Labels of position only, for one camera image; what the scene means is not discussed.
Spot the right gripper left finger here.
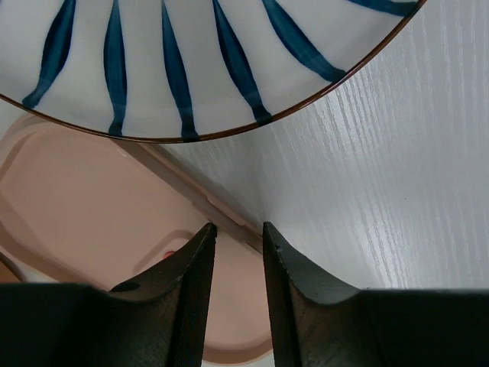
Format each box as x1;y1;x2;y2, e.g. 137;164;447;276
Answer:
1;223;217;366

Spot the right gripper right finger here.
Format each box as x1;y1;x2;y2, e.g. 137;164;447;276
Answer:
262;222;488;366

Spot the pink box lid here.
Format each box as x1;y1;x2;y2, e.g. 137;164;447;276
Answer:
1;115;274;366

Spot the striped round plate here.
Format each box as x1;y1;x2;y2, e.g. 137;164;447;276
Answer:
1;0;422;143

